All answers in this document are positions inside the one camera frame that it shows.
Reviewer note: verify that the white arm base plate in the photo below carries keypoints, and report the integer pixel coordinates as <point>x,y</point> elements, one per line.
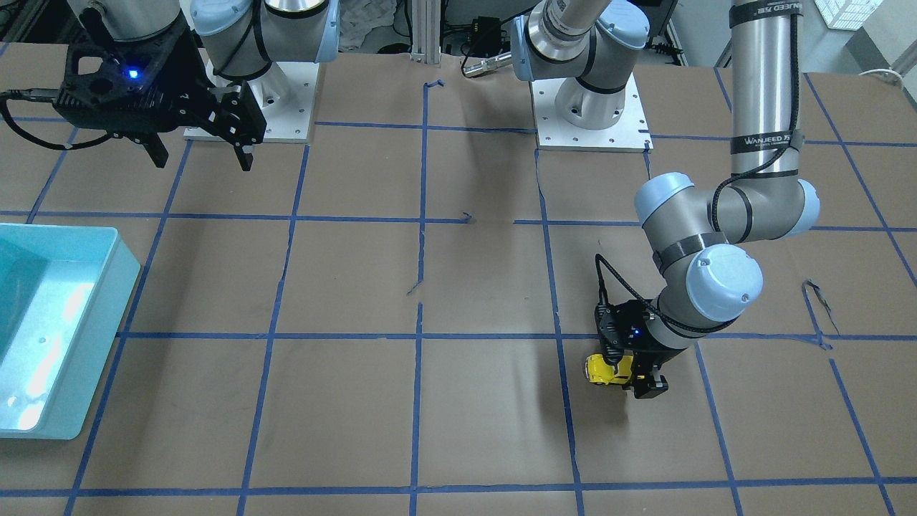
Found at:
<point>287,95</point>
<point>571,118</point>

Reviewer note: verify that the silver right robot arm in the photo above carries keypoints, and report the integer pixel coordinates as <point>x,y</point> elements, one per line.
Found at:
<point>238,40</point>

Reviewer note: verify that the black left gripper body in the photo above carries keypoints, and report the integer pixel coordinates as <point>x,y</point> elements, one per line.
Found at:
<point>660,350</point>

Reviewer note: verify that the light blue plastic bin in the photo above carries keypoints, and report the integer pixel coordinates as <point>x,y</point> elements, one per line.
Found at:
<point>64,291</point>

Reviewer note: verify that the yellow toy beetle car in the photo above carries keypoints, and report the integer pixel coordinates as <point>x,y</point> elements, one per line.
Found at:
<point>598,372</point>

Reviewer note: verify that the aluminium frame post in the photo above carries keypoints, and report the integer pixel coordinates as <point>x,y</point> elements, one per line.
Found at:
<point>426,18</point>

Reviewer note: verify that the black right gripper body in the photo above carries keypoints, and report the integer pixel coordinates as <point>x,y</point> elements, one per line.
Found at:
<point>188,80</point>

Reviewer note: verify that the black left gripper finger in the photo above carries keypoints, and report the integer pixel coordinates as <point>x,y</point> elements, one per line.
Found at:
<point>647,380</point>
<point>611,353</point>

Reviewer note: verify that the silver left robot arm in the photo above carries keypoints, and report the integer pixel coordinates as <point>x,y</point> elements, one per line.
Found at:
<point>696,235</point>

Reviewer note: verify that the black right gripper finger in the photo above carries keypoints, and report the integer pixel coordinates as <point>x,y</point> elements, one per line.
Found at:
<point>233,114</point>
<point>154,147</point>

